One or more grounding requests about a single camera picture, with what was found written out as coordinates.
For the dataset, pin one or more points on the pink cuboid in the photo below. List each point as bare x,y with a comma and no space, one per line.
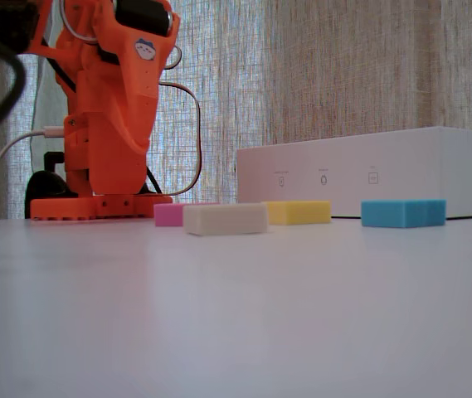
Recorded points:
168,215

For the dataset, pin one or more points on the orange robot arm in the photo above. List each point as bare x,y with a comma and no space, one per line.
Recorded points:
88,87

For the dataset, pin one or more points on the orange robot base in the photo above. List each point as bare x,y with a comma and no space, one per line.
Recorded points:
74,207

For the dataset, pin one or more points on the beige cuboid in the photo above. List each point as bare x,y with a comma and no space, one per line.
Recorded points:
225,219

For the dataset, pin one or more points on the yellow cuboid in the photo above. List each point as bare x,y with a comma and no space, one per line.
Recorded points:
298,213

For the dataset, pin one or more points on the white cardboard bin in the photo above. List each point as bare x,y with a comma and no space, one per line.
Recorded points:
385,166

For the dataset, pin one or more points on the blue cuboid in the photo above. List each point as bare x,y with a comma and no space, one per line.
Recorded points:
401,214

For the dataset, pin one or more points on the black table clamp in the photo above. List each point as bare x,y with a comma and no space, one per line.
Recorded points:
47,186

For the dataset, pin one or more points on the woven curtain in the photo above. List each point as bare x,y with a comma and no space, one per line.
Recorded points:
343,62

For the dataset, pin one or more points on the orange camera mount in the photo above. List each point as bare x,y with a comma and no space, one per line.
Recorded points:
42,33

